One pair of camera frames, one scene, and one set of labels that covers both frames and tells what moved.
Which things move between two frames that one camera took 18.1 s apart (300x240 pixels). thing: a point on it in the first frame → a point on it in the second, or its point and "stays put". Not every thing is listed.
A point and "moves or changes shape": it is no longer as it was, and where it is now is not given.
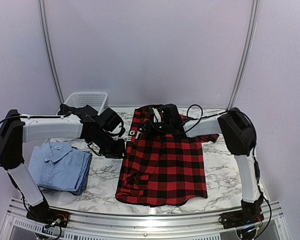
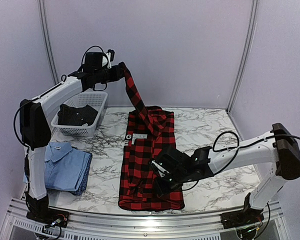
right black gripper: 149,129 → 162,190
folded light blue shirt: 58,165 stays put
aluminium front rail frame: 17,226 stays put
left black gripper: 117,153 → 115,76
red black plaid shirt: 161,170 moves or changes shape
